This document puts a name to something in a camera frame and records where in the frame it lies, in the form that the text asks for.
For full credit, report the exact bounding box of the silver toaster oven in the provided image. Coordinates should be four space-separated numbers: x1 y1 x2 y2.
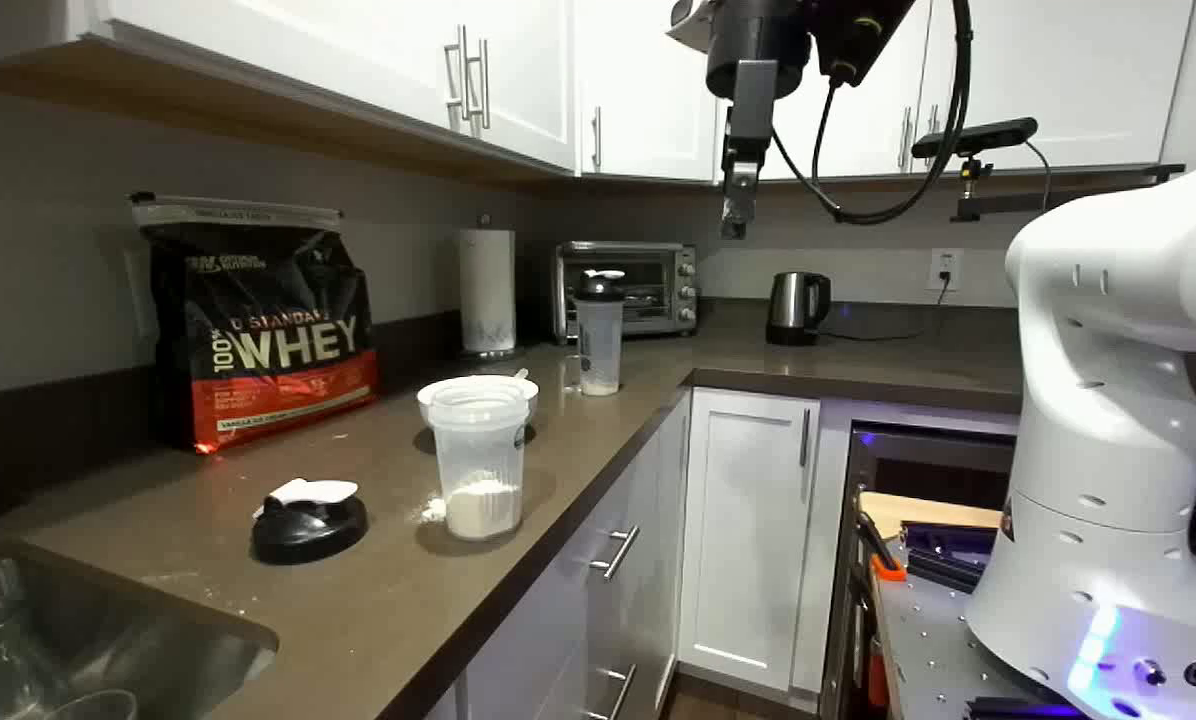
547 235 706 338

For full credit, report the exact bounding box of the black whey protein bag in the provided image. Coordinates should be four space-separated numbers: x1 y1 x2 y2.
128 190 388 459

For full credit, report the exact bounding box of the silver drawer bar handle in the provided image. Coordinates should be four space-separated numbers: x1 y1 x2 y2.
580 660 637 720
587 525 644 583

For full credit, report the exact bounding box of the white upper wall cabinet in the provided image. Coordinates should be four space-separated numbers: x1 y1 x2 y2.
571 0 1196 183
0 0 580 183

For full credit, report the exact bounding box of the black shaker lid white cap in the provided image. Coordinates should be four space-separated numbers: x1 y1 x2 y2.
250 475 373 569

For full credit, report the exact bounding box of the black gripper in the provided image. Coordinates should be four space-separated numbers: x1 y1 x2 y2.
706 0 817 243

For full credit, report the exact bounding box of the stainless steel sink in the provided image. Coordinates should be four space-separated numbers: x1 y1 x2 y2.
0 536 285 720

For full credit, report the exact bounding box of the shaker bottle with black lid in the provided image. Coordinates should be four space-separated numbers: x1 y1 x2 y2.
571 270 629 401

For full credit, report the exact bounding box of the steel electric kettle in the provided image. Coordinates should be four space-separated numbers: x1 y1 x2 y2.
764 269 836 346

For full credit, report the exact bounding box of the black camera stand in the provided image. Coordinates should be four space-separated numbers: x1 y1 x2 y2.
950 157 999 224

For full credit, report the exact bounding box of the wooden board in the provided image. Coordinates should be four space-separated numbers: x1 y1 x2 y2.
858 488 1010 544

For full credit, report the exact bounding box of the clear plastic deli container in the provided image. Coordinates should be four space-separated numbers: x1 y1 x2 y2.
418 372 536 544

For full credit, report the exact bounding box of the white base cabinet run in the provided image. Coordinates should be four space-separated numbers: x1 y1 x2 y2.
420 391 691 720

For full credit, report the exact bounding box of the orange handled tool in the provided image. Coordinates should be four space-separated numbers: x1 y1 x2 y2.
863 526 916 586

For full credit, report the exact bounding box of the white wall outlet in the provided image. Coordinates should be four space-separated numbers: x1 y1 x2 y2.
928 243 967 290

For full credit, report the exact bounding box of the metal robot mounting plate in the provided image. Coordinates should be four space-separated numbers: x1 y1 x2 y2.
871 565 1196 720

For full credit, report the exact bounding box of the black clamp bar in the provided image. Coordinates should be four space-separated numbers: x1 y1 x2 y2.
900 520 1006 592

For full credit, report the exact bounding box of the white base cabinet door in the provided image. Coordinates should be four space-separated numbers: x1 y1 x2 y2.
677 385 850 702

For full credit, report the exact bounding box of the black bar camera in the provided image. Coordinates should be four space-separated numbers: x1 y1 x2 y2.
910 113 1045 167

